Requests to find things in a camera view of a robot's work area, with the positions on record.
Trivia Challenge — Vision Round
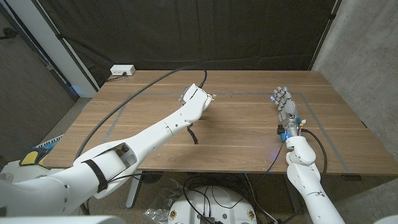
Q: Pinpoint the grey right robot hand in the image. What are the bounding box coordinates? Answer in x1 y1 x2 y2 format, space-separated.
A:
270 86 307 141

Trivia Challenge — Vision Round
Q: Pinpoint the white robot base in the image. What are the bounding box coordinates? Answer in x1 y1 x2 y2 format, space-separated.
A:
167 185 258 224

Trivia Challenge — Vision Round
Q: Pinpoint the white power strip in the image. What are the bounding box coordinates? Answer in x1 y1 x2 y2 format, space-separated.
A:
109 64 136 77

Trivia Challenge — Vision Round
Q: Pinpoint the grey tape outline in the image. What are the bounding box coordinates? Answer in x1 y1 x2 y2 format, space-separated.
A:
90 91 352 175

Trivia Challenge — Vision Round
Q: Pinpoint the black backdrop curtain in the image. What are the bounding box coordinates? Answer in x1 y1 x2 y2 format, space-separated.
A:
30 0 343 88

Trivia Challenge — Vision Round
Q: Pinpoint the black backdrop stand pole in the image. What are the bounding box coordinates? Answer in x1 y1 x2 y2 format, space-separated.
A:
30 0 100 91
307 0 343 71

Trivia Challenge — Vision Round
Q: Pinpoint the black round fan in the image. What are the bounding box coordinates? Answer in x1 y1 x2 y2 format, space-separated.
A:
141 170 164 185

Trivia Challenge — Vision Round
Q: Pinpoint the grey table leg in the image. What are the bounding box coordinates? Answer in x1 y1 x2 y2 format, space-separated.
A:
282 174 303 215

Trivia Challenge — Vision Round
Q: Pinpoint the white table leg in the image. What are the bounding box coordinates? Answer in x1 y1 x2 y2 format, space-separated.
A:
125 170 143 208

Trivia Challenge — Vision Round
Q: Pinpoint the clear plastic bag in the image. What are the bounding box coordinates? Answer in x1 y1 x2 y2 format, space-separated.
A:
144 179 184 223

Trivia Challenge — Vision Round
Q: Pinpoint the blue white striped item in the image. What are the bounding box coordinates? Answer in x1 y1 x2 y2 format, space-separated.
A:
32 134 65 149

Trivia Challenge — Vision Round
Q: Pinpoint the yellow and black floor item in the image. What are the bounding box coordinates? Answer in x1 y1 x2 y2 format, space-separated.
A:
19 146 50 167

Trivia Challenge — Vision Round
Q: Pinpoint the black stopwatch with lanyard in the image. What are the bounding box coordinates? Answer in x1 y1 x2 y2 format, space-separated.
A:
185 123 200 145

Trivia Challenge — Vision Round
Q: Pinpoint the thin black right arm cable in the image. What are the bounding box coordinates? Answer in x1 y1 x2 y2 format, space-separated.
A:
211 141 285 209

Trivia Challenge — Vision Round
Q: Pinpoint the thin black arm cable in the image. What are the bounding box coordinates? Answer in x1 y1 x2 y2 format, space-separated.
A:
211 141 285 209
105 172 144 184

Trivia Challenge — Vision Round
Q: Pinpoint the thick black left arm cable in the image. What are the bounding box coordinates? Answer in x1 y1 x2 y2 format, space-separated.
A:
74 67 208 159

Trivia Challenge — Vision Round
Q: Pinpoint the black power cable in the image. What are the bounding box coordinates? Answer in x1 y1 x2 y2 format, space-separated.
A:
105 72 127 82

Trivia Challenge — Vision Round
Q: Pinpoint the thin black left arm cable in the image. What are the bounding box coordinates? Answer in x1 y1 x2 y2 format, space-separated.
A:
105 172 144 184

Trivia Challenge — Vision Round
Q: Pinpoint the black door handle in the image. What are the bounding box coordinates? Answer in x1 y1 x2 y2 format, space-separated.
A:
0 27 19 40

